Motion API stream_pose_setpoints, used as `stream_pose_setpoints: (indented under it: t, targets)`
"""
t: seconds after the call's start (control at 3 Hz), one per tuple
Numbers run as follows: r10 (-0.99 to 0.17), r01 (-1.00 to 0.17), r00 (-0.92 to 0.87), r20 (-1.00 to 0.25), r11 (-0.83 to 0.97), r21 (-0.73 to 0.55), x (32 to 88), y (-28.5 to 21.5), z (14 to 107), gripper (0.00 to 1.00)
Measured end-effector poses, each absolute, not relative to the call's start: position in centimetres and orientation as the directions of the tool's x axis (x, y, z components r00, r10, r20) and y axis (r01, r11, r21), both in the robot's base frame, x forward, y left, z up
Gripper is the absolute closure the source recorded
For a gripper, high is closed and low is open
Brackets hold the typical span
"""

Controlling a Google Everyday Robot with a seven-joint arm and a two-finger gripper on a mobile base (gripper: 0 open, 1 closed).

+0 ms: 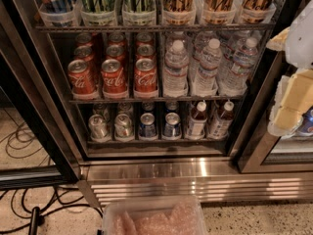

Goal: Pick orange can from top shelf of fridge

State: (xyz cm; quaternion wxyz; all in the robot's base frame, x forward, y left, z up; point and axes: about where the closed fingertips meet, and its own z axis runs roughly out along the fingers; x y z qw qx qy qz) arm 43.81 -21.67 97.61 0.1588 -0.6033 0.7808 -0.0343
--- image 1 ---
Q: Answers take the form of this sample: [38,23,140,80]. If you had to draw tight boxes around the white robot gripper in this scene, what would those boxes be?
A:
[266,0,313,136]

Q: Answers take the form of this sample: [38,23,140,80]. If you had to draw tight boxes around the blue can behind right door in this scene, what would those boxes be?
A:
[296,107,313,137]

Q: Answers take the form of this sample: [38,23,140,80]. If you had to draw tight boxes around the blue can front right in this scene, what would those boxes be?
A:
[163,113,181,140]

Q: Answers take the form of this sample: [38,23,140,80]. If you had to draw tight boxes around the stainless fridge base grille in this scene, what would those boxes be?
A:
[77,158,313,208]

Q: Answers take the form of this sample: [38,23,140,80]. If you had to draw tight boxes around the front right coca-cola can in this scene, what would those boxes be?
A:
[134,58,157,93]

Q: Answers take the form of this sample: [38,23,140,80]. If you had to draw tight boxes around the coca-cola can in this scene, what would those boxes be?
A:
[134,58,157,93]
[101,59,127,99]
[67,60,96,95]

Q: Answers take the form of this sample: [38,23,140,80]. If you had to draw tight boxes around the blue can front left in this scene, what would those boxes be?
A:
[139,113,157,140]

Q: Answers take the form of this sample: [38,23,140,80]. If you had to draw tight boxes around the front middle coca-cola can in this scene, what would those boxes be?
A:
[101,59,127,99]

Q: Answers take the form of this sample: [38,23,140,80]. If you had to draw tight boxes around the silver can front right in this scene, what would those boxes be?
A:
[114,114,134,142]

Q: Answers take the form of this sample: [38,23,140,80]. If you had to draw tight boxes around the silver can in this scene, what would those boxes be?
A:
[88,115,110,142]
[114,114,134,142]

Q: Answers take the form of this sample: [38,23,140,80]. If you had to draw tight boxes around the silver can front left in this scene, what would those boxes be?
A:
[88,115,110,142]

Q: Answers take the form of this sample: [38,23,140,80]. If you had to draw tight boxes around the front left coca-cola can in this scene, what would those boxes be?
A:
[67,60,96,95]

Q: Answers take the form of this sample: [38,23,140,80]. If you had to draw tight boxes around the front right water bottle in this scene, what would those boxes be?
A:
[218,37,258,96]

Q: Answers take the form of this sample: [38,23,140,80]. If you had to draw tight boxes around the water bottle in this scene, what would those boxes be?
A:
[218,37,258,96]
[162,40,190,97]
[194,38,222,96]

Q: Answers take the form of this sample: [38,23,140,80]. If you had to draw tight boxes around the front middle water bottle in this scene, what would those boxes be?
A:
[194,38,222,96]

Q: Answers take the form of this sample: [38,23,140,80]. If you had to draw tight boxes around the brown tea bottle right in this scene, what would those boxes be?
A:
[207,101,234,140]

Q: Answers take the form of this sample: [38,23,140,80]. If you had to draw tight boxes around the brown tea bottle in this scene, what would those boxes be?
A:
[186,101,207,140]
[207,101,234,140]

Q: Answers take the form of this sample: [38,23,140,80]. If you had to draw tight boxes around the brown tea bottle left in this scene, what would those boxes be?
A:
[186,101,207,140]

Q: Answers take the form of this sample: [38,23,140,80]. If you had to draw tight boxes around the front left water bottle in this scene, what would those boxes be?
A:
[162,40,190,97]

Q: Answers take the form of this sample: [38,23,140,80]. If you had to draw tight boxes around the clear plastic bin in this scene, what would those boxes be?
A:
[102,196,208,235]

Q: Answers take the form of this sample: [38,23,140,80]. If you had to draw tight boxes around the middle wire shelf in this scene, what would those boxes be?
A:
[69,95,244,105]

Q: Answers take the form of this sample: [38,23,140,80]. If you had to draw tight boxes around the wire shelf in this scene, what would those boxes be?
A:
[69,95,244,105]
[35,23,275,33]

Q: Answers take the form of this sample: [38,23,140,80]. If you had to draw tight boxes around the top wire shelf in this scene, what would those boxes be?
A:
[35,23,275,33]

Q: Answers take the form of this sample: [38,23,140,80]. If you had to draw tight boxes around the black floor cables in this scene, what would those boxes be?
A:
[0,111,104,235]

